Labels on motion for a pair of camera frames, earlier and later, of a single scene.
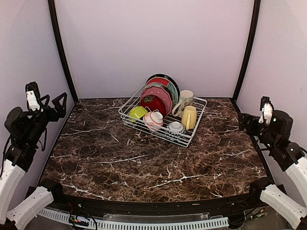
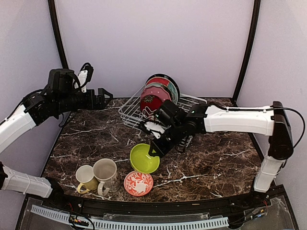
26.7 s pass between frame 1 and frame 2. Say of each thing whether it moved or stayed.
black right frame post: stayed
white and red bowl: moved
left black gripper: moved
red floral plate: stayed
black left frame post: stayed
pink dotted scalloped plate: stayed
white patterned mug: moved
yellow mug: moved
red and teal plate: stayed
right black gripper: moved
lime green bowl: moved
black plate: stayed
